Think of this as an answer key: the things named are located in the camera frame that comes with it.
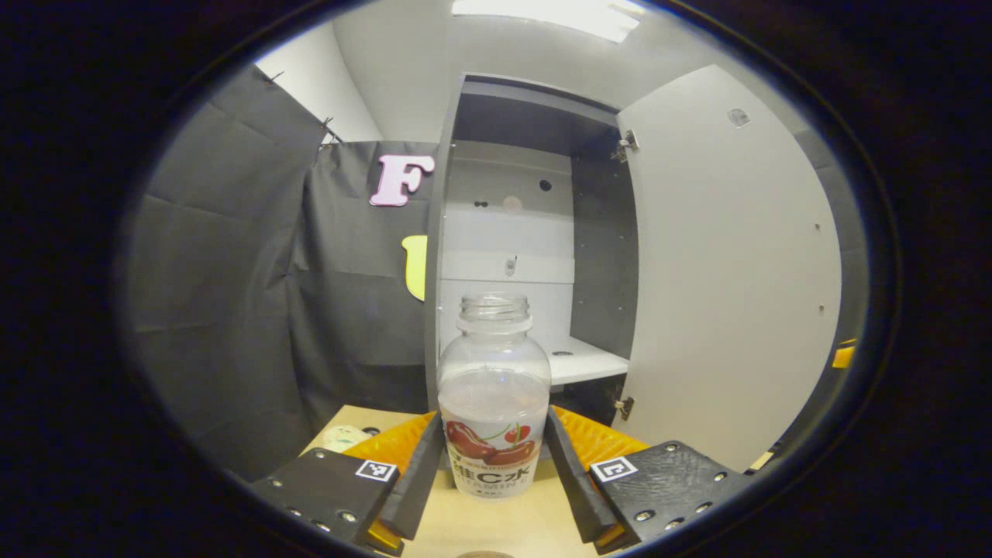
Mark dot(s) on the white cabinet shelf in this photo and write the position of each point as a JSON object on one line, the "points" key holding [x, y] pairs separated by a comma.
{"points": [[581, 360]]}

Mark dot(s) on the grey cabinet door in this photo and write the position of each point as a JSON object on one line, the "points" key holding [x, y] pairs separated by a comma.
{"points": [[728, 271]]}

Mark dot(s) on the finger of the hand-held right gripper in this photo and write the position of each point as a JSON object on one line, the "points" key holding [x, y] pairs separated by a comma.
{"points": [[843, 356]]}

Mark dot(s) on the ceiling light panel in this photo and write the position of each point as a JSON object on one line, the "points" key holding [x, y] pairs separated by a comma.
{"points": [[550, 17]]}

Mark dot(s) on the clear plastic bottle red label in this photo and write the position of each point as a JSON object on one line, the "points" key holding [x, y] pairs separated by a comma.
{"points": [[494, 372]]}

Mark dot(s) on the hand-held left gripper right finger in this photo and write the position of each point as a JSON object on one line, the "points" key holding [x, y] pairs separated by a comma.
{"points": [[573, 488]]}

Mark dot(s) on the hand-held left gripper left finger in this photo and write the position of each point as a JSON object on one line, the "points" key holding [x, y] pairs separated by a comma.
{"points": [[418, 488]]}

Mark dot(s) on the yellow plush toy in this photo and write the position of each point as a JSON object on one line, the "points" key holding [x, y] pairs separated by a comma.
{"points": [[345, 439]]}

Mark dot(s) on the black backdrop cloth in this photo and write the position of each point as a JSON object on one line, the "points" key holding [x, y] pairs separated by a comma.
{"points": [[232, 310]]}

